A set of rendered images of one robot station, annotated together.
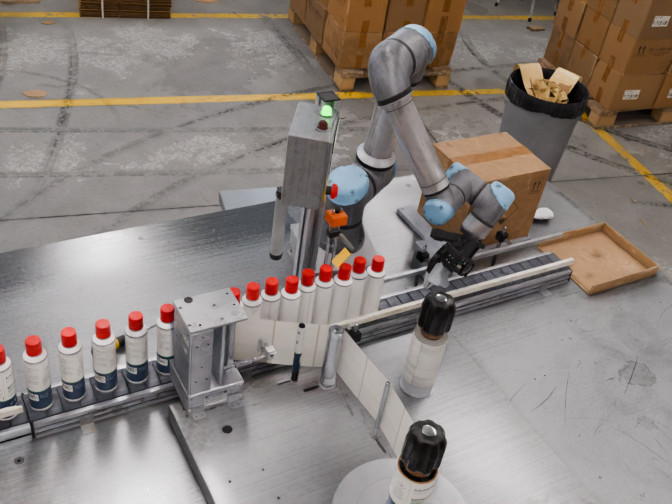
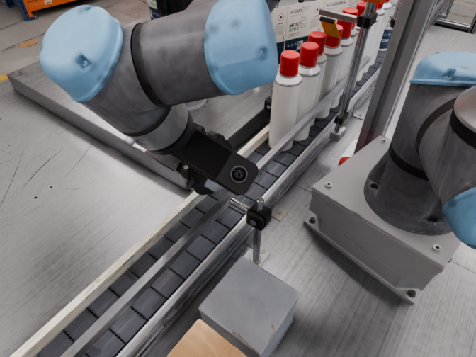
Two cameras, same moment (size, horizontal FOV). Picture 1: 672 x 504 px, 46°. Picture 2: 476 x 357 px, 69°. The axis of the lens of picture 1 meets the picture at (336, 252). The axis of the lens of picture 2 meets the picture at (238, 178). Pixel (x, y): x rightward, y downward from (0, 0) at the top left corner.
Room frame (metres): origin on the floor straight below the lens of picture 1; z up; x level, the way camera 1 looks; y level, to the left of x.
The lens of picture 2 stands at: (2.19, -0.39, 1.36)
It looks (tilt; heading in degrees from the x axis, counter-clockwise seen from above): 46 degrees down; 161
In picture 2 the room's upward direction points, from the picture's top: straight up
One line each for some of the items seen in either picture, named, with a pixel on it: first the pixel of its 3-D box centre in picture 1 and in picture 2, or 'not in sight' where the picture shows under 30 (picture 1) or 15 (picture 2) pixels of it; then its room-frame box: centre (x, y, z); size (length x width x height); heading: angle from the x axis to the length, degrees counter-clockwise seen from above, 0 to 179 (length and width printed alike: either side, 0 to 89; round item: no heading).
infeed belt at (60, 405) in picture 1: (338, 326); (300, 133); (1.63, -0.04, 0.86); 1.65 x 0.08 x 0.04; 124
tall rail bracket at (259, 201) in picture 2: (424, 271); (246, 227); (1.88, -0.27, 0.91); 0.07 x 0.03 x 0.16; 34
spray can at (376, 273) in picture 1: (372, 287); (285, 104); (1.68, -0.12, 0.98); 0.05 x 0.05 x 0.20
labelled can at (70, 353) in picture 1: (71, 364); not in sight; (1.23, 0.55, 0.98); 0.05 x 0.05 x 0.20
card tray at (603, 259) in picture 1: (597, 256); not in sight; (2.20, -0.86, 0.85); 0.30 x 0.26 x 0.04; 124
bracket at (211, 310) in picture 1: (210, 309); not in sight; (1.31, 0.26, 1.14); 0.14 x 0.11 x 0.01; 124
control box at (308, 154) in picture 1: (310, 155); not in sight; (1.64, 0.10, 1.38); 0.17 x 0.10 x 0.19; 179
